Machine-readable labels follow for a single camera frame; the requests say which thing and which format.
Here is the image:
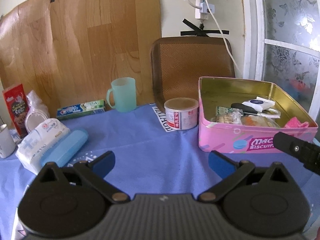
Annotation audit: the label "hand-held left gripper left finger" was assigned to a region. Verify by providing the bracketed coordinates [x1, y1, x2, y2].
[35, 151, 131, 204]

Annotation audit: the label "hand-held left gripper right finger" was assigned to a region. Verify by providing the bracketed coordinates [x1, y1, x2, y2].
[197, 151, 292, 203]

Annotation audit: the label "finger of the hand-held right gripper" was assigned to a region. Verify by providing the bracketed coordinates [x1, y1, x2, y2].
[273, 132, 320, 174]

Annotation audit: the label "pink fluffy cloth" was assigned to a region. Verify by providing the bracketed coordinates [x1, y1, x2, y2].
[284, 117, 310, 128]

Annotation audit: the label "pink biscuit tin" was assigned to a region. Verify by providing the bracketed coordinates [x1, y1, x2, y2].
[198, 76, 319, 154]

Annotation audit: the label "clear snack packets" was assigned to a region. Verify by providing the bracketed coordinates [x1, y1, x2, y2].
[241, 115, 279, 128]

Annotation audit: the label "white wet wipe packet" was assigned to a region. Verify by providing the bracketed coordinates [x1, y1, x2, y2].
[242, 96, 275, 112]

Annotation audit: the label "green printed packet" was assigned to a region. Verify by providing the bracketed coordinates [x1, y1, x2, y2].
[215, 106, 242, 117]

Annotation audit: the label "black handled scissors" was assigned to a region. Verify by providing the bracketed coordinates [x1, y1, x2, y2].
[230, 102, 274, 116]

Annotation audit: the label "blue plastic case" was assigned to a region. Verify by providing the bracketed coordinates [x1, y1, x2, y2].
[40, 129, 88, 167]

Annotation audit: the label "blue printed tablecloth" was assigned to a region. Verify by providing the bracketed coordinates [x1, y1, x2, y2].
[0, 102, 320, 240]

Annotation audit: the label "toothpaste box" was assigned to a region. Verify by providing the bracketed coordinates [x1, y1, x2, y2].
[56, 99, 105, 120]

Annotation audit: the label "white can with red label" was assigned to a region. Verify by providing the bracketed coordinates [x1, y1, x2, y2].
[164, 97, 200, 130]

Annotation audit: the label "green plastic cup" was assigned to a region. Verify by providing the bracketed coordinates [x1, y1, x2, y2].
[106, 77, 137, 113]

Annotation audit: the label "white tissue pack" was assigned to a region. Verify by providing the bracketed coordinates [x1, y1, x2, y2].
[15, 118, 71, 174]

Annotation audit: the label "plastic bag of lids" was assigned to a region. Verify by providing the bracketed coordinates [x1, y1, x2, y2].
[24, 90, 49, 133]

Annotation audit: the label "white enamel mug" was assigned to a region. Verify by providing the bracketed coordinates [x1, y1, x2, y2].
[0, 124, 16, 158]

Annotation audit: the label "brown woven tray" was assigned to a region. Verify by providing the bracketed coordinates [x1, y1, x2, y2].
[150, 36, 236, 107]

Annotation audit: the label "red snack box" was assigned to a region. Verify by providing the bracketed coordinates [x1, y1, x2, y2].
[2, 83, 28, 138]

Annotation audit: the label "wood grain board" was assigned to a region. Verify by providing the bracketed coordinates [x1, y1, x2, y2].
[0, 0, 162, 110]

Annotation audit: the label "white power strip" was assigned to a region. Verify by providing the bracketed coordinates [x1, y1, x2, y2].
[195, 0, 215, 20]

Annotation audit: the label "white power cable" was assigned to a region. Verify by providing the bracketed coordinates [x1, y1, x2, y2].
[204, 0, 240, 72]

